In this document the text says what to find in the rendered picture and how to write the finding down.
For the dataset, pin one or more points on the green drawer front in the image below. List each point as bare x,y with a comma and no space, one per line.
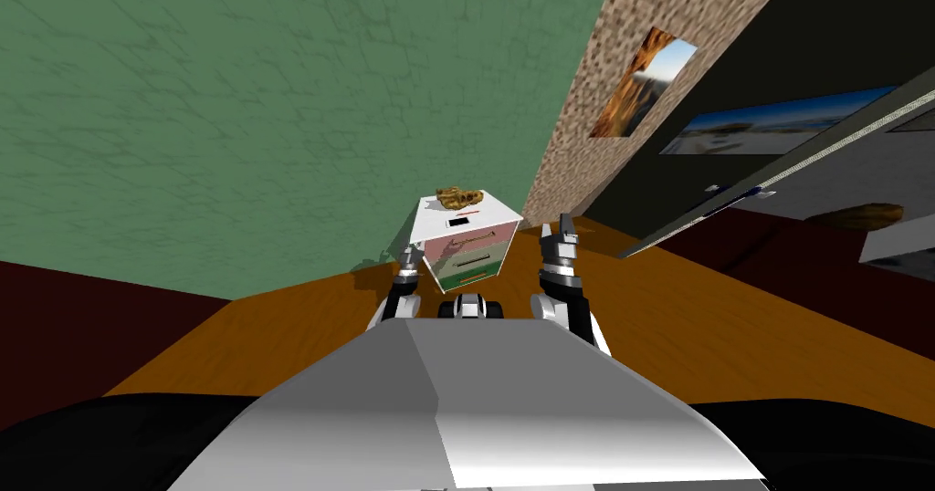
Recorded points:
467,285

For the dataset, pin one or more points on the pale grey drawer front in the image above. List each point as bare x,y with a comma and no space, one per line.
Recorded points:
445,268

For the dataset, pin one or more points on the pink drawer front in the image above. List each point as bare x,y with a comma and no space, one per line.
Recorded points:
445,248

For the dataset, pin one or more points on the orange rock wall picture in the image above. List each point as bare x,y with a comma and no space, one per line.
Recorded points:
643,86

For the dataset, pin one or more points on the golden brown lumpy ornament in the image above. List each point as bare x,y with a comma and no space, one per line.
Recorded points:
459,198

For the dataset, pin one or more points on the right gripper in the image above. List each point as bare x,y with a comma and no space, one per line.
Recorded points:
561,254

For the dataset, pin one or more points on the small black flat phone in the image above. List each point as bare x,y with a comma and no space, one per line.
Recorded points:
458,222

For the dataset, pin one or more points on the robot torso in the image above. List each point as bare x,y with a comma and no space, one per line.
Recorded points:
467,403

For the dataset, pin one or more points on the small white drawer cabinet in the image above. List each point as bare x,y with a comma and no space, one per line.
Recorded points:
438,224

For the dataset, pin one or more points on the wide blue landscape wall picture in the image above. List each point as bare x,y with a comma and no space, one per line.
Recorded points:
774,126

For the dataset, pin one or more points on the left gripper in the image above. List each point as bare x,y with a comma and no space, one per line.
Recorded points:
410,263

